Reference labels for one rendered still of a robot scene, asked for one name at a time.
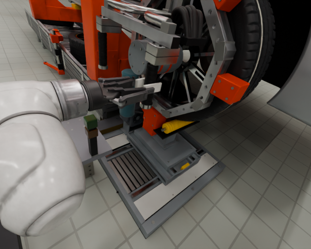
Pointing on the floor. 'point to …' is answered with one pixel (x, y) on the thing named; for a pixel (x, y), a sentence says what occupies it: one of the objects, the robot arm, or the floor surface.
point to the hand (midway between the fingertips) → (148, 85)
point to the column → (89, 169)
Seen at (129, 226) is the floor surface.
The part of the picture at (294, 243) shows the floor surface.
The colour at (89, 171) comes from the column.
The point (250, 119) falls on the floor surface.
